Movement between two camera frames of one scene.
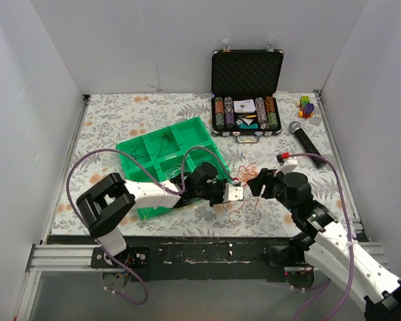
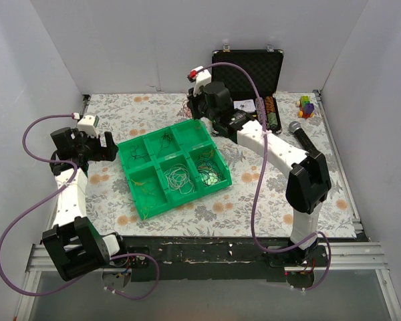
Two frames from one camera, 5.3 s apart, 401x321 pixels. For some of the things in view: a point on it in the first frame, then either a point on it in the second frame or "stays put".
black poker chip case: [244, 102] stays put
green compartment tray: [172, 154] stays put
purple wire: [134, 154] stays put
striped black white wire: [164, 142] stays put
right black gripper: [265, 182] to [196, 105]
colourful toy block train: [306, 108] stays put
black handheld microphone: [295, 128] stays put
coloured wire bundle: [246, 172] to [206, 154]
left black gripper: [218, 192] to [98, 147]
